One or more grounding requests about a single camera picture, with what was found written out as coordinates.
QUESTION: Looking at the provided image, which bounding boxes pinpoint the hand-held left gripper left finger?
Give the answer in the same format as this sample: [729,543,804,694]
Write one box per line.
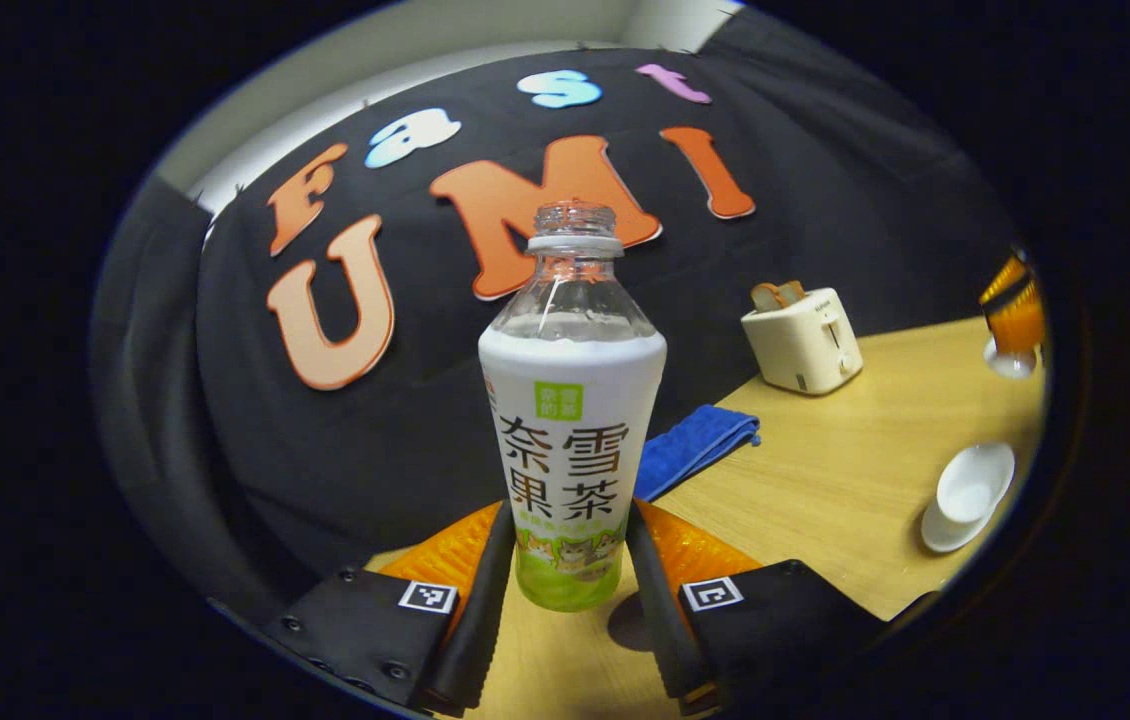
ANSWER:
[260,500,516,718]

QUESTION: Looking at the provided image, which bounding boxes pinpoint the white saucer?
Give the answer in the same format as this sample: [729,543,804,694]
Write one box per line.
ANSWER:
[921,488,1001,554]

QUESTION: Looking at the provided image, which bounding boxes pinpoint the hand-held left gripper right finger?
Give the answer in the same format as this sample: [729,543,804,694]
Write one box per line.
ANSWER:
[625,498,891,716]

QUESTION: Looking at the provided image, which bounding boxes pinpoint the white toaster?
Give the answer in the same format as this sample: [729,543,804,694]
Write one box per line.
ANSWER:
[740,287,864,396]

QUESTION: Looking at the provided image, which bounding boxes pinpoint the blue towel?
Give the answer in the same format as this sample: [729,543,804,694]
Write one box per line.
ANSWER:
[633,404,762,503]

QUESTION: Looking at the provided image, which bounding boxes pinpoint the white teacup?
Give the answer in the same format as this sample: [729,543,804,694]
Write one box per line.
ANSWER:
[937,442,1017,525]

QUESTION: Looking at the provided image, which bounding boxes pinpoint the clear plastic water bottle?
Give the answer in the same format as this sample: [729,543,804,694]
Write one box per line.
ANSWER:
[478,200,668,613]

